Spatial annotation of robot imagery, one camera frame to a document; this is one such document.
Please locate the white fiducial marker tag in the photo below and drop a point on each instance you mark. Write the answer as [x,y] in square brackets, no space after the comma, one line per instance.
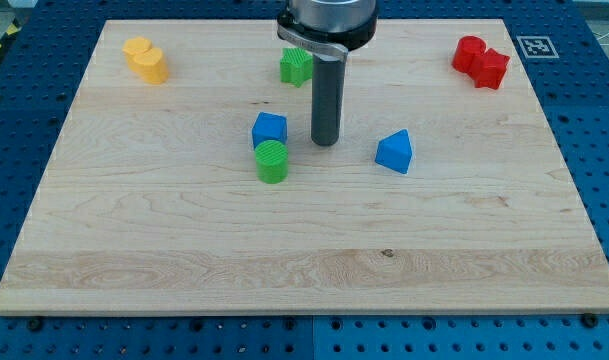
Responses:
[537,47]

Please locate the green star block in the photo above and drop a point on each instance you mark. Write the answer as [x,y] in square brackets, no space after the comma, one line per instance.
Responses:
[296,66]

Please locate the red cylinder block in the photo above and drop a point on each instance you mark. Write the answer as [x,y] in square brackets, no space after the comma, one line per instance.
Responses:
[468,48]

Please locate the yellow cylinder block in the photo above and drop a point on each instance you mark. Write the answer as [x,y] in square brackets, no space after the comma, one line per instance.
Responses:
[135,46]

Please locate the red star block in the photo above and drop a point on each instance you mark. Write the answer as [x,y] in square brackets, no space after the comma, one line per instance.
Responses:
[488,69]

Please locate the wooden board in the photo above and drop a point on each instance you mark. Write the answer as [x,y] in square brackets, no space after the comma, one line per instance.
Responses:
[150,204]

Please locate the green cylinder block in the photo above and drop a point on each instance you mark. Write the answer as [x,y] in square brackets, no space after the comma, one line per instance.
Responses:
[271,158]

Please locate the blue triangle block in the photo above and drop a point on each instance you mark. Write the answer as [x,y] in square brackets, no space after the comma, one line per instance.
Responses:
[395,152]

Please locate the yellow rounded block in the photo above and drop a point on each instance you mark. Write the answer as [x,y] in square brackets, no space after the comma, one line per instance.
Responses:
[151,66]

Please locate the blue cube block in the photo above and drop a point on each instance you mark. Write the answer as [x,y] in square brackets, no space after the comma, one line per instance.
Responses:
[269,126]

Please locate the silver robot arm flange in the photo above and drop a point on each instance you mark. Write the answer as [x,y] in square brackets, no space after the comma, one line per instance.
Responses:
[329,29]

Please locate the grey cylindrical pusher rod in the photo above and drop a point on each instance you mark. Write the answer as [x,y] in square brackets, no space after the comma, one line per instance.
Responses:
[327,96]

